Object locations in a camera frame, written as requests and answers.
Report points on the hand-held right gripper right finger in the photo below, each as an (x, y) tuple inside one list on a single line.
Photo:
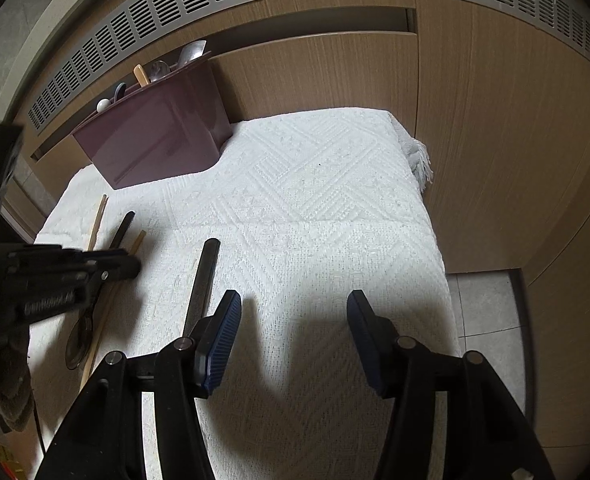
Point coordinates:
[(367, 345)]

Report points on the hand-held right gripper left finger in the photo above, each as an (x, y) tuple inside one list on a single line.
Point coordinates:
[(220, 345)]

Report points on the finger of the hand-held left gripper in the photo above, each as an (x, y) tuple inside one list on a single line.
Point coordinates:
[(122, 270), (105, 255)]

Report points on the wooden chopstick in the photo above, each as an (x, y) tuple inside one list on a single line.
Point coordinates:
[(97, 220), (102, 320)]

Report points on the purple plastic utensil holder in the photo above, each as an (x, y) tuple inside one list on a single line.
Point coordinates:
[(165, 135)]

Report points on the blue plastic spoon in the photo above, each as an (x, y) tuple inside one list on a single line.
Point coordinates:
[(119, 92)]

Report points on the wooden spoon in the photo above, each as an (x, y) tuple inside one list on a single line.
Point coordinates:
[(141, 76)]

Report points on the large metal spoon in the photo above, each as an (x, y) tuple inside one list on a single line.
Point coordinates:
[(159, 70)]

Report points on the person's left hand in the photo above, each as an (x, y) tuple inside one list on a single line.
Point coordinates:
[(5, 380)]

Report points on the white round-tipped utensil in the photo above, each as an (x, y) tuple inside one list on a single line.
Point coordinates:
[(104, 105)]

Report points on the white textured cloth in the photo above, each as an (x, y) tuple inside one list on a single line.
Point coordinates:
[(300, 210)]

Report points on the light wooden cabinet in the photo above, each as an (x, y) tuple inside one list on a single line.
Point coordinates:
[(500, 160)]

